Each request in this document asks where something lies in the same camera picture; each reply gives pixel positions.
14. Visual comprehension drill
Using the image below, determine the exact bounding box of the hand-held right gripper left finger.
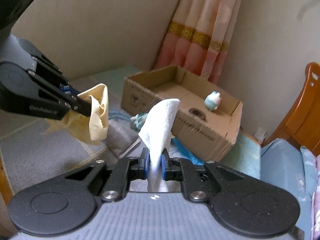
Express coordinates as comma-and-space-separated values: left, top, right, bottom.
64, 148, 150, 203

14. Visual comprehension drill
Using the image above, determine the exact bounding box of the blue and white plush toy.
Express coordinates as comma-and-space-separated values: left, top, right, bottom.
204, 91, 222, 111

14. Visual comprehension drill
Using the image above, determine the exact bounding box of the pink patterned curtain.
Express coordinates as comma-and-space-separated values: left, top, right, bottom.
154, 0, 245, 84

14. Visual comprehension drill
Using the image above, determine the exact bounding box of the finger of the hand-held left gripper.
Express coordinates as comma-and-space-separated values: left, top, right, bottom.
29, 71, 92, 117
19, 39, 75, 95

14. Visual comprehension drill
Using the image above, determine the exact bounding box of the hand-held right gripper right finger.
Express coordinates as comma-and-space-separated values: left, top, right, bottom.
161, 149, 247, 203

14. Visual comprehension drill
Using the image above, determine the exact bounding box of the brown scrunchie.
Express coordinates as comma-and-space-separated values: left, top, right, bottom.
189, 107, 207, 119

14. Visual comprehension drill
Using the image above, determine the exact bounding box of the white cloth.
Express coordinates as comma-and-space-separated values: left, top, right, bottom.
138, 98, 181, 193

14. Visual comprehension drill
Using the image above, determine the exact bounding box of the blue floral bedsheet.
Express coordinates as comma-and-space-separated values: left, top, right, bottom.
260, 137, 320, 240

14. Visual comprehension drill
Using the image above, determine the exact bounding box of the blue floral pillow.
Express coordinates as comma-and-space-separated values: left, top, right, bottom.
300, 145, 319, 205

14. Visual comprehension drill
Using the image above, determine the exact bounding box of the purple floral pillow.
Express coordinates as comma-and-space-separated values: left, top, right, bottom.
310, 155, 320, 240

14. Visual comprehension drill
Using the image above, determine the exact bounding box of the yellow cloth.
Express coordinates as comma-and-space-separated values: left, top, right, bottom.
44, 83, 110, 145

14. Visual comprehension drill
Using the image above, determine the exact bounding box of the wooden headboard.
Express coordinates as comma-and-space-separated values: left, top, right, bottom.
261, 62, 320, 153

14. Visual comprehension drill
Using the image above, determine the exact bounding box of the sachet with blue tassel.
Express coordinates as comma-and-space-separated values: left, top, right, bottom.
129, 112, 203, 166

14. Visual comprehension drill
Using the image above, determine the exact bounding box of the cardboard box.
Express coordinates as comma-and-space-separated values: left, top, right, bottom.
120, 65, 244, 162

